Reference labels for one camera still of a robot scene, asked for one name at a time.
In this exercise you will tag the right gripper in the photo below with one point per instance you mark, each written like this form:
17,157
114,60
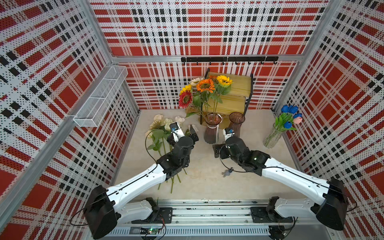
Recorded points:
222,148

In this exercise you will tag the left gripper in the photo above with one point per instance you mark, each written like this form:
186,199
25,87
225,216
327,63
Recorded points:
192,135

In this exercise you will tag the white rose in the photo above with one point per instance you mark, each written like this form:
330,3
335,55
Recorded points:
168,123

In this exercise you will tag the beige daisy flower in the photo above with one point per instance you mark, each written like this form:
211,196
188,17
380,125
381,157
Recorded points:
157,125

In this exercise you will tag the yellow flower back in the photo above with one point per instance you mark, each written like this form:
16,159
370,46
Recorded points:
186,89

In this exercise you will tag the orange flower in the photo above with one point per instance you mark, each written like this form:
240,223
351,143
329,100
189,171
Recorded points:
205,90

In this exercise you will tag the cream rose flower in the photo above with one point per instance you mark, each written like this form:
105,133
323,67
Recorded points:
195,81

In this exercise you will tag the pink tulip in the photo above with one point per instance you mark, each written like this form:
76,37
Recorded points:
296,121

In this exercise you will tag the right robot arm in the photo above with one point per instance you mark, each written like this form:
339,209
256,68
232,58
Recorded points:
325,200

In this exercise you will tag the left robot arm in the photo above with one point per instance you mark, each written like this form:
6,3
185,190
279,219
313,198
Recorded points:
132,189

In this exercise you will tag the brown ribbed glass vase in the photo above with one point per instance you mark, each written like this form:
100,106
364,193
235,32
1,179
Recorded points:
236,121

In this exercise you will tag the pale pink rose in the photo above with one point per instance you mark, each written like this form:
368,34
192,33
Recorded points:
179,120

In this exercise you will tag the pink ribbed glass vase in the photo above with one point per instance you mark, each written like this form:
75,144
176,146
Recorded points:
213,122

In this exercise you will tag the clear glass vase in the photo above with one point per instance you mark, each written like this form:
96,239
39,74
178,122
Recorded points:
274,136

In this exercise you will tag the bamboo two-tier shelf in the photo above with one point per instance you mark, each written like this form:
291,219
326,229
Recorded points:
236,100

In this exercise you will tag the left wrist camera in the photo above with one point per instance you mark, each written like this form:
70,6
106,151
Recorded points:
177,131

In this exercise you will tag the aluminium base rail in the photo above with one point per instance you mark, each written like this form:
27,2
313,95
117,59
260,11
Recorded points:
213,219

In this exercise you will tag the black hook rail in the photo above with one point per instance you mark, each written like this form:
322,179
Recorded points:
260,59

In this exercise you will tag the white wire wall basket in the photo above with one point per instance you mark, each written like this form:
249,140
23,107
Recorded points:
94,109

